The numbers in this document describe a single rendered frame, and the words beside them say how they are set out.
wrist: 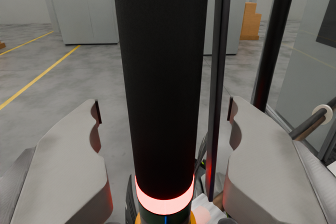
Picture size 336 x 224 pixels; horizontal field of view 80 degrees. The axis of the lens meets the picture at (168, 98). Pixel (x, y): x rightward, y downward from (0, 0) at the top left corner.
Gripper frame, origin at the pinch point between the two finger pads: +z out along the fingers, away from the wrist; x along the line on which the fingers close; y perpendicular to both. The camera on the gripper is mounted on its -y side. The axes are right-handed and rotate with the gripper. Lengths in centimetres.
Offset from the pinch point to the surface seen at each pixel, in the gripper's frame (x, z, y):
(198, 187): 12, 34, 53
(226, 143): 80, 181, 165
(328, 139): 55, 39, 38
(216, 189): 16, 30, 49
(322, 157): 55, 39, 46
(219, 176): 19, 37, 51
